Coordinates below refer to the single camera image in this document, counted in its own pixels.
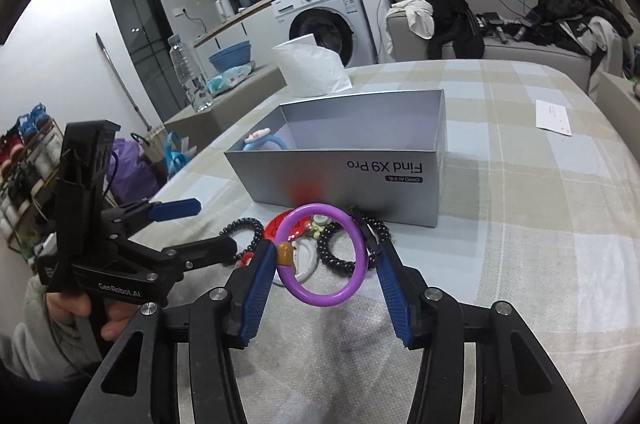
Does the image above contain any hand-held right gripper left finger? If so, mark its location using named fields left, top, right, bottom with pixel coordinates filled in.
left=67, top=243, right=278, bottom=424

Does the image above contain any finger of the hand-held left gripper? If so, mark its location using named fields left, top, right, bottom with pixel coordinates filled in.
left=120, top=236, right=238, bottom=286
left=102, top=198, right=202, bottom=235

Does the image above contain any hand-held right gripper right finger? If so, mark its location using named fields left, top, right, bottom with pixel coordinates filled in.
left=372, top=239, right=588, bottom=424

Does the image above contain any black bead bracelet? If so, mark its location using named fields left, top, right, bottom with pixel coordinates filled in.
left=316, top=216, right=393, bottom=276
left=220, top=218, right=266, bottom=256

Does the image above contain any red bracelet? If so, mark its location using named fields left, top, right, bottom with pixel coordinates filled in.
left=237, top=211, right=306, bottom=269

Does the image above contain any purple bracelet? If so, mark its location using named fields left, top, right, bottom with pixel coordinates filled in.
left=276, top=203, right=370, bottom=309

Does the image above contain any small cream flower charm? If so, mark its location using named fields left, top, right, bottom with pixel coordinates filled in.
left=306, top=214, right=330, bottom=241

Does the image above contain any grey cardboard box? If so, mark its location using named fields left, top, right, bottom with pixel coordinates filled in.
left=223, top=89, right=447, bottom=229

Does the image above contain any person's left forearm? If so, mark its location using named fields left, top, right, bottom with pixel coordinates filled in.
left=0, top=276, right=103, bottom=382

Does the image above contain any person's left hand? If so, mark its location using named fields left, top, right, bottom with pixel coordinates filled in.
left=46, top=291, right=135, bottom=342

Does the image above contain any blue plastic bag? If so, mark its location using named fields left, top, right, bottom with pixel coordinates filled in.
left=164, top=131, right=193, bottom=177

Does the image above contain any purple plastic bag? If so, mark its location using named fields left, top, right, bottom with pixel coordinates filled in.
left=107, top=139, right=161, bottom=205

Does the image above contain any beige tote bag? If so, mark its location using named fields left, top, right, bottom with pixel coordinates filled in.
left=131, top=126, right=168, bottom=170

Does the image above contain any shoe rack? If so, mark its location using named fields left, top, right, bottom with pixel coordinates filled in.
left=0, top=104, right=68, bottom=255

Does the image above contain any checkered tablecloth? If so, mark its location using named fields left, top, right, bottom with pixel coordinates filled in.
left=75, top=59, right=640, bottom=424

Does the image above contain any clear water bottle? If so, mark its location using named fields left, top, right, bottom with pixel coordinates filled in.
left=167, top=35, right=214, bottom=113

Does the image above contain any wet wipes packet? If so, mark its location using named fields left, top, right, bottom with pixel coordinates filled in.
left=206, top=63, right=256, bottom=95

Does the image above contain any blue plastic basin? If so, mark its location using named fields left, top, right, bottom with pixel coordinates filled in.
left=208, top=41, right=252, bottom=75

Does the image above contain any dark glass door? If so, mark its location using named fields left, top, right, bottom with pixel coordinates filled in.
left=102, top=0, right=183, bottom=125

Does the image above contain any white tissue pack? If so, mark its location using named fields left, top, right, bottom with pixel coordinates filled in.
left=271, top=33, right=352, bottom=99

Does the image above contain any white washing machine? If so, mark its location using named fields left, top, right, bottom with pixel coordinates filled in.
left=270, top=0, right=378, bottom=67

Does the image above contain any white paper card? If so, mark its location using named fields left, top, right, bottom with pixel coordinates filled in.
left=535, top=100, right=573, bottom=137

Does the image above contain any black jacket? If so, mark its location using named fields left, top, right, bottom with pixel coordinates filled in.
left=425, top=0, right=486, bottom=61

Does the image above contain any white cloth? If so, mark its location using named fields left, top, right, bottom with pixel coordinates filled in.
left=391, top=0, right=435, bottom=40

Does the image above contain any grey end table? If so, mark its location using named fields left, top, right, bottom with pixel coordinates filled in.
left=597, top=71, right=640, bottom=145

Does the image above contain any pile of black clothes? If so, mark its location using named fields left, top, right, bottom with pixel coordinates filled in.
left=525, top=0, right=635, bottom=77

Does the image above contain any blue bracelet with white charm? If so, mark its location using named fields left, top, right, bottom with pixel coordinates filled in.
left=243, top=130, right=290, bottom=152

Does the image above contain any mop with grey handle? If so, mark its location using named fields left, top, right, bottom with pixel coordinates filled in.
left=95, top=33, right=153, bottom=132

